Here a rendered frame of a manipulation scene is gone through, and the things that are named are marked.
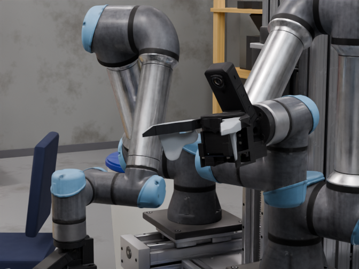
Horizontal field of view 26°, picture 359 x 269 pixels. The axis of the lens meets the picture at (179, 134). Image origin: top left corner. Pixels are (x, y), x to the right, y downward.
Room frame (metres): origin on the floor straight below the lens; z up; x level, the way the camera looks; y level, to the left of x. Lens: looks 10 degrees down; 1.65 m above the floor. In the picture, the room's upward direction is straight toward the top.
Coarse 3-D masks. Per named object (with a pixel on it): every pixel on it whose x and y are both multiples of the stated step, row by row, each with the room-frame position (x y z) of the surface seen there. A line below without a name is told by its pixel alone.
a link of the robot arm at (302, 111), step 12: (288, 96) 1.35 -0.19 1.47; (300, 96) 1.36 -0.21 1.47; (288, 108) 1.29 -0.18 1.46; (300, 108) 1.32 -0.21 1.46; (312, 108) 1.34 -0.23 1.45; (300, 120) 1.31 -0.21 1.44; (312, 120) 1.34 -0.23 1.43; (288, 132) 1.28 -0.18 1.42; (300, 132) 1.31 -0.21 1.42; (276, 144) 1.31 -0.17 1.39; (288, 144) 1.31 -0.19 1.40; (300, 144) 1.31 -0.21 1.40
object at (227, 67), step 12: (216, 72) 1.20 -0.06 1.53; (228, 72) 1.19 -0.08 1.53; (216, 84) 1.21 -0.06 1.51; (228, 84) 1.20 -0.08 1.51; (240, 84) 1.21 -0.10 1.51; (216, 96) 1.23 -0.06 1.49; (228, 96) 1.21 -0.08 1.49; (240, 96) 1.21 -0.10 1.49; (228, 108) 1.23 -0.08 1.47; (240, 108) 1.21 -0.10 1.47; (252, 108) 1.23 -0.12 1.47; (252, 120) 1.22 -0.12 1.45
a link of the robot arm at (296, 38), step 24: (288, 0) 1.58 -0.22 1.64; (312, 0) 1.55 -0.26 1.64; (288, 24) 1.55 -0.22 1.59; (312, 24) 1.56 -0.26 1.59; (264, 48) 1.54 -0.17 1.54; (288, 48) 1.53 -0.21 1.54; (264, 72) 1.49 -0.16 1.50; (288, 72) 1.52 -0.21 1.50; (264, 96) 1.47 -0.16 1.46; (216, 168) 1.39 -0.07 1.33
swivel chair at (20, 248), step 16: (48, 144) 3.57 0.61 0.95; (48, 160) 3.59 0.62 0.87; (32, 176) 3.48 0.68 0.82; (48, 176) 3.64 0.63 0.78; (32, 192) 3.48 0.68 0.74; (48, 192) 3.70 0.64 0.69; (32, 208) 3.48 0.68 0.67; (48, 208) 3.76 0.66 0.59; (32, 224) 3.48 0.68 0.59; (0, 240) 3.61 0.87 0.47; (16, 240) 3.61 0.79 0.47; (32, 240) 3.61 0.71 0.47; (48, 240) 3.61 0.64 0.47; (0, 256) 3.38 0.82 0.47; (16, 256) 3.38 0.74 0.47; (32, 256) 3.38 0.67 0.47
